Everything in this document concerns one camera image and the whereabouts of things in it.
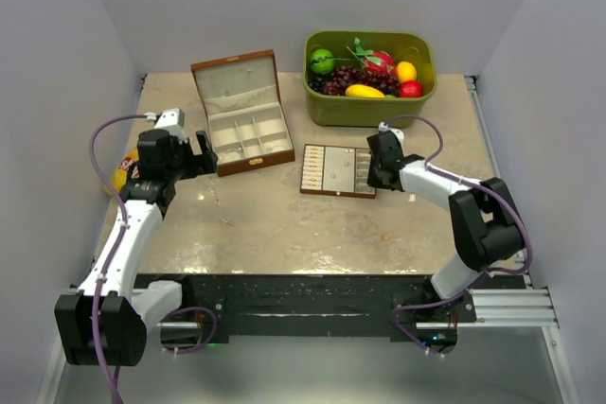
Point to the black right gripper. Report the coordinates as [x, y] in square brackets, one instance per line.
[372, 180]

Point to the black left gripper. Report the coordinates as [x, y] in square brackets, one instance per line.
[199, 164]

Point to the brown jewelry box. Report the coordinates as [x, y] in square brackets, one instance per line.
[242, 102]

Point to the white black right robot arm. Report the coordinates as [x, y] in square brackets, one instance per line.
[486, 225]

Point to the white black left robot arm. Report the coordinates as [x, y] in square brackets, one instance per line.
[103, 315]

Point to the red toy apple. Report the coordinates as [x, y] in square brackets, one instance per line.
[411, 89]

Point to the yellow toy mango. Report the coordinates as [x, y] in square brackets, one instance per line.
[360, 90]

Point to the yellow potato chips bag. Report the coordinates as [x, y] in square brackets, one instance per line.
[126, 170]

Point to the yellow orange toy lemon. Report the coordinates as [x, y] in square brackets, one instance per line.
[406, 71]

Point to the purple toy grapes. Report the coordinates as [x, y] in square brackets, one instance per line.
[336, 83]

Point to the pink toy dragon fruit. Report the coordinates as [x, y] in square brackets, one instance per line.
[375, 62]

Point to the green plastic fruit bin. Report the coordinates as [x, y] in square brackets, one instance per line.
[346, 111]

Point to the green toy melon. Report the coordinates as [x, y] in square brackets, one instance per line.
[321, 62]

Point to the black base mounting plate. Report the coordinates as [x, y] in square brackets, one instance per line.
[223, 306]

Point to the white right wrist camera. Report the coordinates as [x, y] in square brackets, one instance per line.
[399, 134]

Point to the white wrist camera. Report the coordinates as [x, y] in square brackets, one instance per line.
[399, 134]
[172, 121]

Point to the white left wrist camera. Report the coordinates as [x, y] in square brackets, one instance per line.
[172, 121]

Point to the brown ring earring tray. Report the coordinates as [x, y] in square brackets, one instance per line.
[350, 165]

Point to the aluminium frame rail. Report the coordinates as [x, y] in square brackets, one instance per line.
[500, 307]

